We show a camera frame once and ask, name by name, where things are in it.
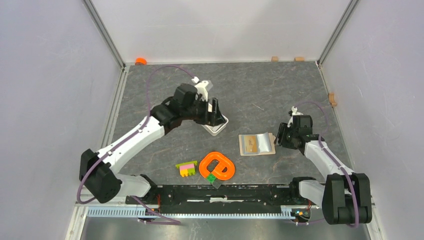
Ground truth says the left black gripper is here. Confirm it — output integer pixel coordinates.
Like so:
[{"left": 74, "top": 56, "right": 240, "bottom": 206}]
[{"left": 182, "top": 96, "right": 226, "bottom": 127}]

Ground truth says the white rectangular tray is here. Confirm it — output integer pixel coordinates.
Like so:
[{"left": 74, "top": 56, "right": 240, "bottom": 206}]
[{"left": 202, "top": 113, "right": 229, "bottom": 137}]

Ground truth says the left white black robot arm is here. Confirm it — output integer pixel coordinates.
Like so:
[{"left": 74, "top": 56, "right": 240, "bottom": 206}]
[{"left": 77, "top": 80, "right": 229, "bottom": 204}]

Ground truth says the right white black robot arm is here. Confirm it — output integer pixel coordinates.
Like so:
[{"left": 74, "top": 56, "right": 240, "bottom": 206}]
[{"left": 274, "top": 114, "right": 373, "bottom": 227}]

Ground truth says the orange curved toy track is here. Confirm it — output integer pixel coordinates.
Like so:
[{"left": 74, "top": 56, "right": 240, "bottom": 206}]
[{"left": 198, "top": 151, "right": 236, "bottom": 181}]

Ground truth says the green pink yellow brick stack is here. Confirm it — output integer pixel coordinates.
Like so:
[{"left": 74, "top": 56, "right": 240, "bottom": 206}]
[{"left": 175, "top": 160, "right": 198, "bottom": 178}]

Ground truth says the green toy brick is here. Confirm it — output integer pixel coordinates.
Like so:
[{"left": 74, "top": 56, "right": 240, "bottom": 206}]
[{"left": 205, "top": 173, "right": 217, "bottom": 184}]

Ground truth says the grey toy baseplate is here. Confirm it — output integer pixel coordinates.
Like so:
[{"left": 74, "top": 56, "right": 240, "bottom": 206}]
[{"left": 211, "top": 178, "right": 223, "bottom": 189}]

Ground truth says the curved wooden piece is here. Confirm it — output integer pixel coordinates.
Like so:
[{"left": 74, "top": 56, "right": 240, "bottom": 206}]
[{"left": 328, "top": 92, "right": 338, "bottom": 108}]

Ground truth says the small wooden block right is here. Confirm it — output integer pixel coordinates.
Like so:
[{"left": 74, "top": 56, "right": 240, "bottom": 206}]
[{"left": 294, "top": 56, "right": 305, "bottom": 62}]

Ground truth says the orange round cap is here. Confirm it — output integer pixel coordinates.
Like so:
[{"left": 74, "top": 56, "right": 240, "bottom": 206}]
[{"left": 134, "top": 57, "right": 147, "bottom": 65}]

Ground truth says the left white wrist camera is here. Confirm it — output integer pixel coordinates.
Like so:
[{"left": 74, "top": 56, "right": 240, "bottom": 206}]
[{"left": 191, "top": 76, "right": 213, "bottom": 102}]

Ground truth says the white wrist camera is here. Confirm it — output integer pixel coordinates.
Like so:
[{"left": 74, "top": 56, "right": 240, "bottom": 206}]
[
  {"left": 191, "top": 76, "right": 213, "bottom": 102},
  {"left": 287, "top": 106, "right": 303, "bottom": 126}
]

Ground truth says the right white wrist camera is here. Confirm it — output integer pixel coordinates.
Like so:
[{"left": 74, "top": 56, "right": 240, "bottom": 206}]
[{"left": 287, "top": 106, "right": 303, "bottom": 126}]

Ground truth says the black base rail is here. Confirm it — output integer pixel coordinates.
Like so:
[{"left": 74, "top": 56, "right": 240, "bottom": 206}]
[{"left": 140, "top": 184, "right": 316, "bottom": 214}]

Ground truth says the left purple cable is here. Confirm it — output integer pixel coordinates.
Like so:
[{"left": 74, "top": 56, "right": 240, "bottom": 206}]
[{"left": 76, "top": 65, "right": 200, "bottom": 226}]

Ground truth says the white slotted cable duct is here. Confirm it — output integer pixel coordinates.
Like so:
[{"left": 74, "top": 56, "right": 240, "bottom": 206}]
[{"left": 86, "top": 206, "right": 295, "bottom": 220}]

